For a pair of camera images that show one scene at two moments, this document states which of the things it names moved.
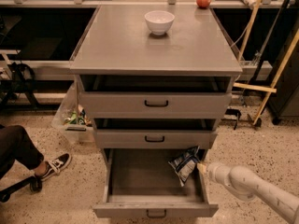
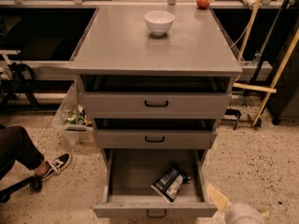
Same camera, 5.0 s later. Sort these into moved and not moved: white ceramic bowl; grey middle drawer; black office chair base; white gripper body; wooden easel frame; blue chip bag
Moved: white gripper body; blue chip bag
Not moved: wooden easel frame; white ceramic bowl; black office chair base; grey middle drawer
